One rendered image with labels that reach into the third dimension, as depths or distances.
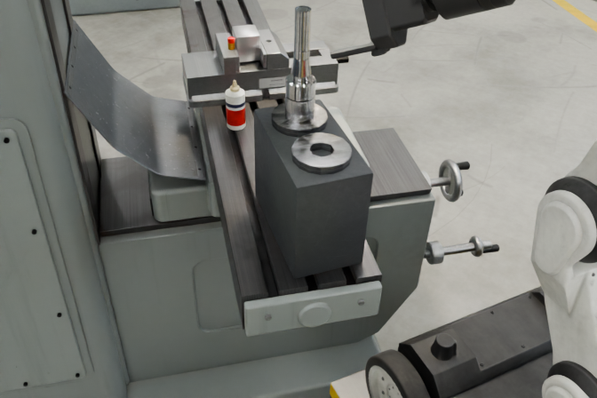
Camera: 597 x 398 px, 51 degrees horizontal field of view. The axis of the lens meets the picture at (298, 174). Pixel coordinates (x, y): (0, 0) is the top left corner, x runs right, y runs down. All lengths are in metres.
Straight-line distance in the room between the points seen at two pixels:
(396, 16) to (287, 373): 1.27
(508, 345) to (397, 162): 0.51
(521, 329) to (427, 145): 1.66
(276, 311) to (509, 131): 2.38
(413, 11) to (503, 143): 2.47
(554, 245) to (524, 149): 2.04
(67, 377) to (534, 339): 1.07
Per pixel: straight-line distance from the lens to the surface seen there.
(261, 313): 0.99
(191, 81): 1.39
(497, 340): 1.43
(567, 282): 1.12
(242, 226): 1.09
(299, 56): 0.94
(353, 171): 0.91
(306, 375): 1.78
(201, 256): 1.47
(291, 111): 0.98
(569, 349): 1.25
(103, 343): 1.59
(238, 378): 1.78
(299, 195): 0.88
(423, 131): 3.09
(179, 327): 1.65
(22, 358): 1.60
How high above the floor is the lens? 1.67
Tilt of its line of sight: 38 degrees down
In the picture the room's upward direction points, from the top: 2 degrees clockwise
